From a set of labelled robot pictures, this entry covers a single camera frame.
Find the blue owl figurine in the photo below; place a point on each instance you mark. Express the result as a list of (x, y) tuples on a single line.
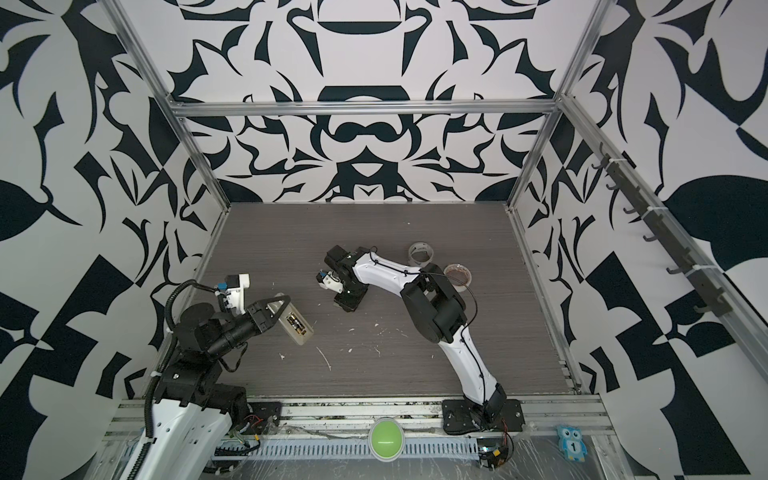
[(571, 443)]

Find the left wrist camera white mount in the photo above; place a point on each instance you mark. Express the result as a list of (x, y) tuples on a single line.
[(235, 289)]

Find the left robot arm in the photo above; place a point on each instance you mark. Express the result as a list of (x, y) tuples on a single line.
[(187, 411)]

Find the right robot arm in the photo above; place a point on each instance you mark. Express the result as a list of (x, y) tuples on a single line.
[(438, 312)]

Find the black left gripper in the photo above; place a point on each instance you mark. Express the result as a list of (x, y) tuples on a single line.
[(261, 318)]

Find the green round button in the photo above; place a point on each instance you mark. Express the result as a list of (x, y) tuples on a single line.
[(386, 440)]

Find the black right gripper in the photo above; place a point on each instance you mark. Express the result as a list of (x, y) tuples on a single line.
[(348, 306)]

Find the small white orange tape roll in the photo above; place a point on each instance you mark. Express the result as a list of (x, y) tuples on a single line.
[(459, 276)]

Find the black wall hook rack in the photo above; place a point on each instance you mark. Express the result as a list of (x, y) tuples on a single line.
[(665, 230)]

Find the large clear printed tape roll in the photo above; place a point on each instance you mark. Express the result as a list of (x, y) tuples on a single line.
[(420, 254)]

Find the white slotted cable duct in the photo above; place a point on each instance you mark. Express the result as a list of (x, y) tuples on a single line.
[(458, 448)]

